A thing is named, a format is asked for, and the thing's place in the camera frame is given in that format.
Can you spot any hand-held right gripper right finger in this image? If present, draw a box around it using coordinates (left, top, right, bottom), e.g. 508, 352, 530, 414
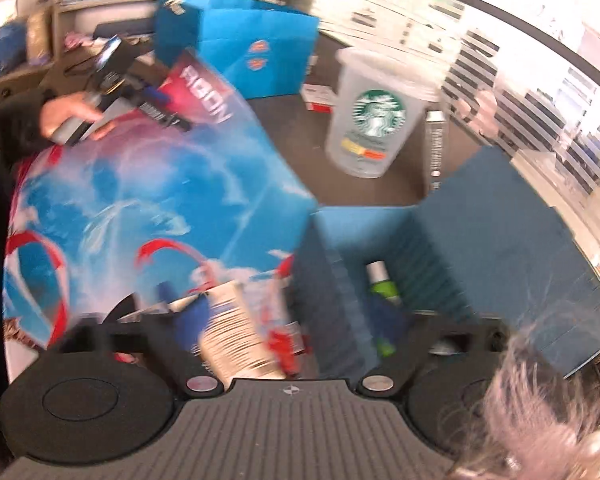
357, 297, 511, 397

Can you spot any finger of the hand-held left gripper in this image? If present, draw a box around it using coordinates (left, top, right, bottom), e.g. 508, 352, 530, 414
139, 85, 173, 109
139, 102, 193, 133

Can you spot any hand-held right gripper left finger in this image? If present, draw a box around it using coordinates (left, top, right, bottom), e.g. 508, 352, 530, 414
47, 305, 226, 398

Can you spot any white labelled tube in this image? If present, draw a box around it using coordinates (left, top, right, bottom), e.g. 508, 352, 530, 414
199, 281, 287, 380

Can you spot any person's left hand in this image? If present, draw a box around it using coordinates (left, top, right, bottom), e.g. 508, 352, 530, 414
40, 93, 115, 142

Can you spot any green bottle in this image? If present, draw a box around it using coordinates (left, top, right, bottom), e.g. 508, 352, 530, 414
364, 259, 405, 357

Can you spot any wooden shelf unit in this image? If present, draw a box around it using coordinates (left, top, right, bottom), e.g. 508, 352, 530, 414
0, 0, 163, 86

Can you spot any blue paper bag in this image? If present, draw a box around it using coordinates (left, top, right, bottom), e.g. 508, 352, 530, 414
155, 0, 322, 102

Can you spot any small red and white box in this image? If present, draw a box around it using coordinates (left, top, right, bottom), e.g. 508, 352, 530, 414
301, 84, 338, 114

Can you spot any translucent cup with green logo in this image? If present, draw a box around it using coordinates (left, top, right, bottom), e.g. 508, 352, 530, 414
324, 47, 442, 180

